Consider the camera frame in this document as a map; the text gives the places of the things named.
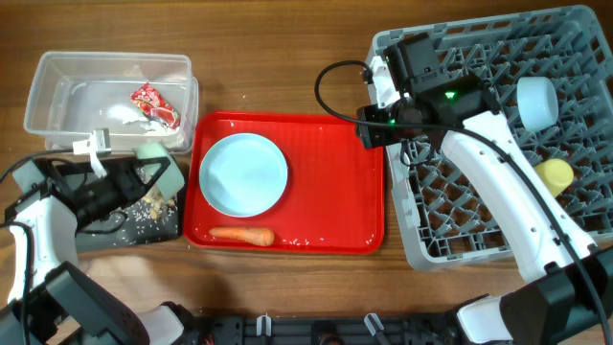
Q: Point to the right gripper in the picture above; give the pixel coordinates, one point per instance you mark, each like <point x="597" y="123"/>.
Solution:
<point x="399" y="64"/>

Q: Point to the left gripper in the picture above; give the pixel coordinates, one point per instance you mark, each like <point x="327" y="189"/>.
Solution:
<point x="127" y="177"/>

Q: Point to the green bowl with food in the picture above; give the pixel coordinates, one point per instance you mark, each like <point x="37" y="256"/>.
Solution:
<point x="171" y="180"/>

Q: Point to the red snack wrapper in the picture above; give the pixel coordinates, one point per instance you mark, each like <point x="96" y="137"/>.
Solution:
<point x="155" y="107"/>

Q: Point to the white napkin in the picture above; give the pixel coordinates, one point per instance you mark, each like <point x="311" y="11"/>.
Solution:
<point x="129" y="127"/>

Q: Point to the light blue plate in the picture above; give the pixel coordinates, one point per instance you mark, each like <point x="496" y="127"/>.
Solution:
<point x="243" y="175"/>

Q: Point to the orange carrot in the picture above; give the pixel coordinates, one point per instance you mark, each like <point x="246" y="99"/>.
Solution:
<point x="255" y="236"/>

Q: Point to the light blue bowl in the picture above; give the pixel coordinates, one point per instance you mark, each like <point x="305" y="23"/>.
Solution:
<point x="537" y="103"/>

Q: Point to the yellow plastic cup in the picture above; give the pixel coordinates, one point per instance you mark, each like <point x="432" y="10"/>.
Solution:
<point x="556" y="174"/>

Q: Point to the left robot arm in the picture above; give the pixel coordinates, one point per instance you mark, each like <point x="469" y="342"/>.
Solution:
<point x="49" y="287"/>

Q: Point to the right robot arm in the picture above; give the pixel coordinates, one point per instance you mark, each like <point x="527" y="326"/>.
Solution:
<point x="568" y="278"/>

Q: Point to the grey dishwasher rack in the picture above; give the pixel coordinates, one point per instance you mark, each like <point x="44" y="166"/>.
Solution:
<point x="441" y="219"/>

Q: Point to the spilled rice and peanuts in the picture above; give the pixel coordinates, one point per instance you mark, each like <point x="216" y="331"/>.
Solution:
<point x="141" y="222"/>

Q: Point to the black plastic tray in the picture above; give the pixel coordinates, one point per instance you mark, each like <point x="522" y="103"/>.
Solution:
<point x="62" y="177"/>

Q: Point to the clear plastic bin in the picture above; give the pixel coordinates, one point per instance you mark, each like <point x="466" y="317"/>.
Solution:
<point x="70" y="88"/>

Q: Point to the red serving tray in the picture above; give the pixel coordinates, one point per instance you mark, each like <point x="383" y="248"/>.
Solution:
<point x="334" y="202"/>

